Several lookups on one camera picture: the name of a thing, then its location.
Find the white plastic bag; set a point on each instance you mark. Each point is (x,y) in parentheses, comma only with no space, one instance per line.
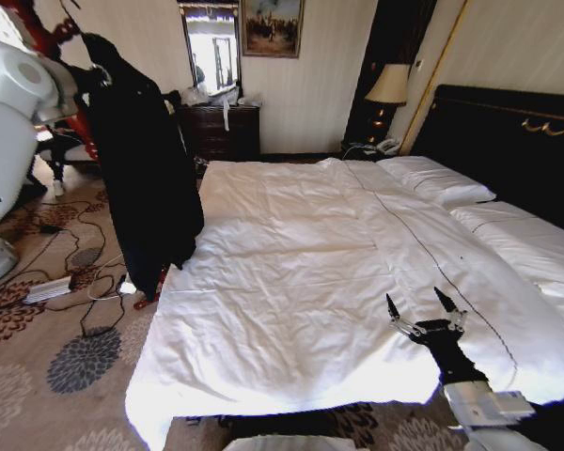
(250,100)

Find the wall mirror with dark frame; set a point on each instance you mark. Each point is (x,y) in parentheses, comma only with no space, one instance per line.
(214,51)

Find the white robot front shell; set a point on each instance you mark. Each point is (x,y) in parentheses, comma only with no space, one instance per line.
(286,444)

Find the white pillow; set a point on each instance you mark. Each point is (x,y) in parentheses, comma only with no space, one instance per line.
(432,181)
(531,239)

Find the dark chair with pale seat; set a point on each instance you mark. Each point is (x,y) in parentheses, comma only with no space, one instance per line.
(68,152)

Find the dark nightstand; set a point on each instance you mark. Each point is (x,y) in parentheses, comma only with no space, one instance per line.
(357,151)

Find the table lamp with cream shade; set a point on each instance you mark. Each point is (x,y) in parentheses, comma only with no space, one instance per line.
(389,87)

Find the gold wall trim strip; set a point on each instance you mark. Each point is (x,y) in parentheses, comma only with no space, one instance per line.
(434,70)

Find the framed painting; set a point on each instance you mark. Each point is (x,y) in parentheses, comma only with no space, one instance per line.
(271,28)

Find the white power strip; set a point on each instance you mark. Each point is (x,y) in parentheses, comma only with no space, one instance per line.
(47,290)

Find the dark wooden dresser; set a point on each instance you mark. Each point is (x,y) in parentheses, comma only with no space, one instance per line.
(216,134)

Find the clear plastic bag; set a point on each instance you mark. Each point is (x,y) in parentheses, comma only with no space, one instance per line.
(195,95)

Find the white telephone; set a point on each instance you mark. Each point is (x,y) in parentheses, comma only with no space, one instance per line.
(387,146)

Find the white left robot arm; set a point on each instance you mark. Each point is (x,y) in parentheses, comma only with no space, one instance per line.
(7,141)

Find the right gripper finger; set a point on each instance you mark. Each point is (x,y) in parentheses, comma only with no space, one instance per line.
(447,303)
(395,314)

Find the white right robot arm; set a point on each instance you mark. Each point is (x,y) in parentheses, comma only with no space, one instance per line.
(479,404)

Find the white bed duvet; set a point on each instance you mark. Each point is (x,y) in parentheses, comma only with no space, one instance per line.
(286,282)

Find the small black power adapter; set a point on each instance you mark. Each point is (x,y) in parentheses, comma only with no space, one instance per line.
(51,229)

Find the long black garment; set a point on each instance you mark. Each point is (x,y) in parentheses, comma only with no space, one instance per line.
(141,188)

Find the dark headboard with gold trim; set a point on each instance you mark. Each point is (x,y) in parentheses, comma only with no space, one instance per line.
(503,141)

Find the red clothes stand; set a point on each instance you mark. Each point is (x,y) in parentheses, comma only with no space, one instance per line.
(77,127)

